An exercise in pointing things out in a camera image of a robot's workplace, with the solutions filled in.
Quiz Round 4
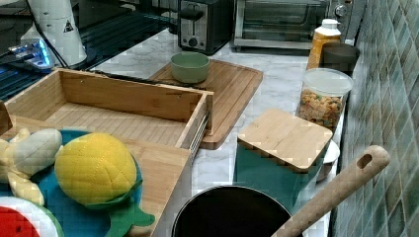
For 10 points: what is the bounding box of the clear jar with cereal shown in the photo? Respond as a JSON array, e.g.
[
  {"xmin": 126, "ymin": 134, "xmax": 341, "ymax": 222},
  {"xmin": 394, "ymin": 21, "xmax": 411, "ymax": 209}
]
[{"xmin": 295, "ymin": 68, "xmax": 353, "ymax": 131}]

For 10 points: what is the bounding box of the blue plate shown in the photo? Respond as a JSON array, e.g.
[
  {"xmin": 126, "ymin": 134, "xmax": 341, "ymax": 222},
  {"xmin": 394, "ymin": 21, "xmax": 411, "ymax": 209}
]
[{"xmin": 0, "ymin": 128, "xmax": 144, "ymax": 237}]

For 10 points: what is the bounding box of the teal canister wooden lid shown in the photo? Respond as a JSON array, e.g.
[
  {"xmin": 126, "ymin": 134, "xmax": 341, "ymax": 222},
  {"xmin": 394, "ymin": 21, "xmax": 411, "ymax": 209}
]
[{"xmin": 233, "ymin": 109, "xmax": 332, "ymax": 211}]

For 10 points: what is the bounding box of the wooden cutting board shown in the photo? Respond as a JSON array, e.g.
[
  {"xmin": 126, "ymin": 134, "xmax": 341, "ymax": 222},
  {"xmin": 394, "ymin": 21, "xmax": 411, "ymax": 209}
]
[{"xmin": 143, "ymin": 59, "xmax": 263, "ymax": 150}]

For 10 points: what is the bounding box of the red plush watermelon toy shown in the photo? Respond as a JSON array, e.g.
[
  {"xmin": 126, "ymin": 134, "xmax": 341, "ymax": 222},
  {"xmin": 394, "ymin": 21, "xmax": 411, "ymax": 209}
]
[{"xmin": 0, "ymin": 197, "xmax": 64, "ymax": 237}]

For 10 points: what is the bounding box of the green ceramic cup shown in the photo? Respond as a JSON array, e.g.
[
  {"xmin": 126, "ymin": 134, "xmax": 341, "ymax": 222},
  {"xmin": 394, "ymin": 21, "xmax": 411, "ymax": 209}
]
[{"xmin": 171, "ymin": 51, "xmax": 210, "ymax": 84}]

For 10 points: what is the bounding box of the black silver toaster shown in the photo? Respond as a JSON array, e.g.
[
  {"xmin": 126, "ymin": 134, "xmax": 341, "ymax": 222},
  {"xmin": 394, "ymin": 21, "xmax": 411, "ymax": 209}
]
[{"xmin": 178, "ymin": 0, "xmax": 234, "ymax": 55}]

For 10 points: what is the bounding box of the black pan wooden handle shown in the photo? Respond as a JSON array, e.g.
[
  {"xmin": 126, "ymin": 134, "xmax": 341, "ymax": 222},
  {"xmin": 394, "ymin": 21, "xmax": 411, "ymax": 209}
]
[{"xmin": 171, "ymin": 145, "xmax": 390, "ymax": 237}]

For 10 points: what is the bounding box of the black cable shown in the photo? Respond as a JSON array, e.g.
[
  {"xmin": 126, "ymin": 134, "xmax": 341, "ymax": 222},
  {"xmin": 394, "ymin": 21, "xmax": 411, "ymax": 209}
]
[{"xmin": 25, "ymin": 0, "xmax": 69, "ymax": 69}]

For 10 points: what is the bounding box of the orange bottle white cap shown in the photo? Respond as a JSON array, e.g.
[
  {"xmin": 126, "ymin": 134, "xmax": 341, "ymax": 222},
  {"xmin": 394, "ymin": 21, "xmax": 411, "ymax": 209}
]
[{"xmin": 306, "ymin": 19, "xmax": 341, "ymax": 69}]

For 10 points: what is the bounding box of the silver toaster oven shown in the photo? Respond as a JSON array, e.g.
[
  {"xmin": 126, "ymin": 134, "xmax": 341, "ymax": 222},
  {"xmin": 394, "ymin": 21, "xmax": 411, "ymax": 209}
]
[{"xmin": 233, "ymin": 0, "xmax": 331, "ymax": 50}]

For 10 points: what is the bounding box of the white small dish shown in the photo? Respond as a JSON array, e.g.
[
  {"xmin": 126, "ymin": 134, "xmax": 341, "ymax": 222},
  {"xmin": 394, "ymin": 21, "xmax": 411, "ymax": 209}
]
[{"xmin": 317, "ymin": 141, "xmax": 340, "ymax": 183}]

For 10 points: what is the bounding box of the cream plush banana toy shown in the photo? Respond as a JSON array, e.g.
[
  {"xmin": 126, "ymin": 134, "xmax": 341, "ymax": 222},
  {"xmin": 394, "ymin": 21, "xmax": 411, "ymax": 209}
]
[{"xmin": 0, "ymin": 128, "xmax": 62, "ymax": 205}]

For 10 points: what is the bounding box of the yellow plush pineapple toy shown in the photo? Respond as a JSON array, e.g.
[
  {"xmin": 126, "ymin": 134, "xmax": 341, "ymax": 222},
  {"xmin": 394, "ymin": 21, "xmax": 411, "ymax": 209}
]
[{"xmin": 54, "ymin": 132, "xmax": 155, "ymax": 237}]

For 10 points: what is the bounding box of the open wooden drawer box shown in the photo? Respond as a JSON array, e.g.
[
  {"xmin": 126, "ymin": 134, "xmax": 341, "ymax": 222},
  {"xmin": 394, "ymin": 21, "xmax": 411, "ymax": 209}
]
[{"xmin": 1, "ymin": 69, "xmax": 212, "ymax": 237}]

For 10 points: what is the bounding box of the dark brown cup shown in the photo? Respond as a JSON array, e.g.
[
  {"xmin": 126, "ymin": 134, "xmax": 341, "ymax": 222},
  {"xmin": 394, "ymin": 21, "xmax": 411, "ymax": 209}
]
[{"xmin": 319, "ymin": 42, "xmax": 360, "ymax": 76}]

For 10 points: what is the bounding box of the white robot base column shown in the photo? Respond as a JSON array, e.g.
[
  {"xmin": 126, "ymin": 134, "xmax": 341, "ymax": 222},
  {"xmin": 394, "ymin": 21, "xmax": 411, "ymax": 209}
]
[{"xmin": 21, "ymin": 0, "xmax": 87, "ymax": 66}]

